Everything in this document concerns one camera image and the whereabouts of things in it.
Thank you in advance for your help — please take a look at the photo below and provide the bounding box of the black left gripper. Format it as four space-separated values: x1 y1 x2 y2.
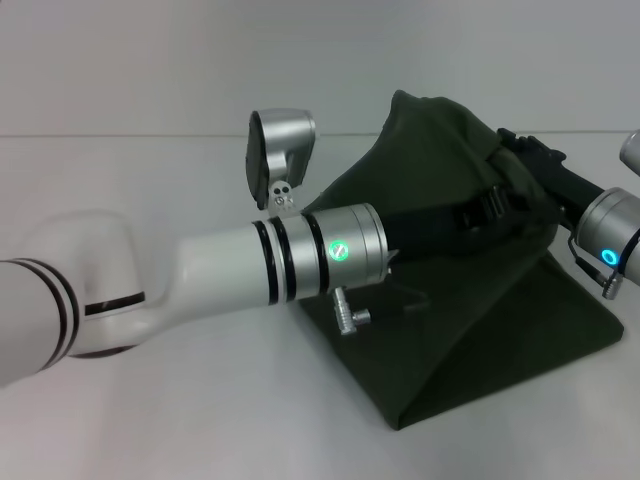
377 199 494 264

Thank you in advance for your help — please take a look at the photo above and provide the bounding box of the grey metal camera bracket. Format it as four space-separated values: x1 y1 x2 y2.
266 181 302 220

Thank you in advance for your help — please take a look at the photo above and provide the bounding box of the dark green t-shirt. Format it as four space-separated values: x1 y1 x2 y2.
294 89 626 432

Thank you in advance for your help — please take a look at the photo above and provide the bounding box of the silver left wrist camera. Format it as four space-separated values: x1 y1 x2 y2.
243 108 318 212

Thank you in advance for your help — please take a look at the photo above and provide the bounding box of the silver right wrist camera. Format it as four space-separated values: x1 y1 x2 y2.
618 129 640 177

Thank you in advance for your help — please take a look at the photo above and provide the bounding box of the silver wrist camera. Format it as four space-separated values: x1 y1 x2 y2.
618 129 640 177
243 108 318 212

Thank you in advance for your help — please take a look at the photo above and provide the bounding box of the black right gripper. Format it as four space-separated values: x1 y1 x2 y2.
487 128 610 237

